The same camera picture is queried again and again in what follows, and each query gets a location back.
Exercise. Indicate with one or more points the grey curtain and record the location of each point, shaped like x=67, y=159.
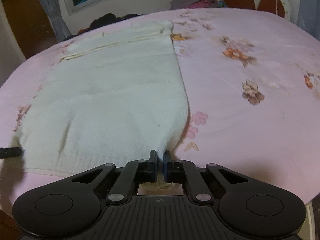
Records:
x=51, y=10

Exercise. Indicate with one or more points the white knit sweater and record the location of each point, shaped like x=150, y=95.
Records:
x=112, y=92

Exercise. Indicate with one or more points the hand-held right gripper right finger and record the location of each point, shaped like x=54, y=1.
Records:
x=165, y=161

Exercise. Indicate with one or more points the brown wooden door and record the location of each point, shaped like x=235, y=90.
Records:
x=27, y=22

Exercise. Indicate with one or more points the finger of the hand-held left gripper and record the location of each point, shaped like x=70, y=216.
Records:
x=11, y=152

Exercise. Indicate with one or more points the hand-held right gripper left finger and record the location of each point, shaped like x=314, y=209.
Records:
x=155, y=161

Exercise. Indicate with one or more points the pile of black clothes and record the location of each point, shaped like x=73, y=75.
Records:
x=112, y=20

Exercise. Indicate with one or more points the blue patterned curtain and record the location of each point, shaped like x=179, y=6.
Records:
x=307, y=7

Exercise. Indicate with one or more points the pink floral bed sheet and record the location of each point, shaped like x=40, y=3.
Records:
x=250, y=105

